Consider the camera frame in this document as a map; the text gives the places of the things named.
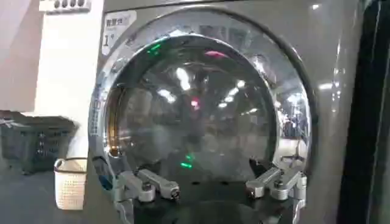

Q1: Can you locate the grey dryer with label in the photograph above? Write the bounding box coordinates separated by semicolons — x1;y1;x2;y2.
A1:
82;0;366;224

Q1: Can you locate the white laundry basket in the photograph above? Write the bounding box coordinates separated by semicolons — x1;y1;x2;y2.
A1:
54;156;88;211

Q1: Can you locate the white label sticker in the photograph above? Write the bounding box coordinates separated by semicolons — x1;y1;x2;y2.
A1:
101;9;138;57

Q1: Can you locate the dark grey laundry basket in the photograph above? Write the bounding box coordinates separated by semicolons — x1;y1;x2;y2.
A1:
0;110;79;175

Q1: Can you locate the white power strip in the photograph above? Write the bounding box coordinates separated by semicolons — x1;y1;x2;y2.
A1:
38;0;92;13

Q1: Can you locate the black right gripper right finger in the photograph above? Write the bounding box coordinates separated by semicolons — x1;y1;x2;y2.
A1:
245;158;308;201

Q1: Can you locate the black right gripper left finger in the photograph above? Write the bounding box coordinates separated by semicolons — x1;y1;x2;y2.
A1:
116;168;181;203

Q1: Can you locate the round glass dryer door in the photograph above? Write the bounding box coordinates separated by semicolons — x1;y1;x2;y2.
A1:
87;6;318;195

